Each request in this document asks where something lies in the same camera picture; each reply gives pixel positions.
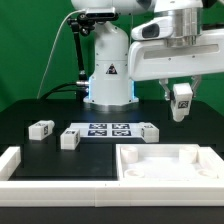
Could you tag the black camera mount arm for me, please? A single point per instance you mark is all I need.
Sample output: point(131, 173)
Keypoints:
point(79, 50)

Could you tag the white U-shaped fence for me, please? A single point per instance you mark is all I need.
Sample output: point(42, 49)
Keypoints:
point(133, 192)

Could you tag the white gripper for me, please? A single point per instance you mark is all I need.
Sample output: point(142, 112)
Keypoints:
point(152, 57)

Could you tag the camera on mount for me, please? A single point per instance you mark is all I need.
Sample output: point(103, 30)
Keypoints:
point(100, 13)

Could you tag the marker tag sheet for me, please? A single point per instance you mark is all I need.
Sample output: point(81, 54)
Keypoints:
point(110, 130)

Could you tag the white square table top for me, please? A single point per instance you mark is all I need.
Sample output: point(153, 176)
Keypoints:
point(168, 162)

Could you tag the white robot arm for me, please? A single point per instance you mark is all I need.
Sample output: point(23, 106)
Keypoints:
point(109, 87)

